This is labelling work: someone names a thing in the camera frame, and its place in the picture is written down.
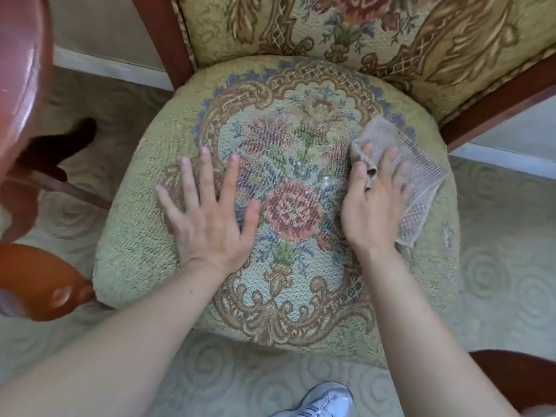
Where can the person's left hand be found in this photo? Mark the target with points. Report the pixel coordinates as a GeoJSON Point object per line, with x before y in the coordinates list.
{"type": "Point", "coordinates": [208, 234]}

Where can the person's right hand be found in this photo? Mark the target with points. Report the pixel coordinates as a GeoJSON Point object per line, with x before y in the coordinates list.
{"type": "Point", "coordinates": [373, 212]}

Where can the floral upholstered wooden armchair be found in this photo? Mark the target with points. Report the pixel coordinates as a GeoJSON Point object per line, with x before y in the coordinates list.
{"type": "Point", "coordinates": [152, 256]}

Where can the beige cleaning cloth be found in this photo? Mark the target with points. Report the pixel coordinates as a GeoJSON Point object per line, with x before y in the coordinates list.
{"type": "Point", "coordinates": [412, 147]}

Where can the person's left forearm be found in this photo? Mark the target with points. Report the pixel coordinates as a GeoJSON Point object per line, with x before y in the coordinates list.
{"type": "Point", "coordinates": [108, 351]}

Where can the person's right forearm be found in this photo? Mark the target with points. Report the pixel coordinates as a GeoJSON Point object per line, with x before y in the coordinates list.
{"type": "Point", "coordinates": [425, 343]}

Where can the person's right white sneaker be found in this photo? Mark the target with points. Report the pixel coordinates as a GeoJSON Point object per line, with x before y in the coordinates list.
{"type": "Point", "coordinates": [321, 403]}

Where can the white baseboard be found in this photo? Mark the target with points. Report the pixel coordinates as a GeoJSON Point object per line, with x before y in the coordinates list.
{"type": "Point", "coordinates": [108, 67]}

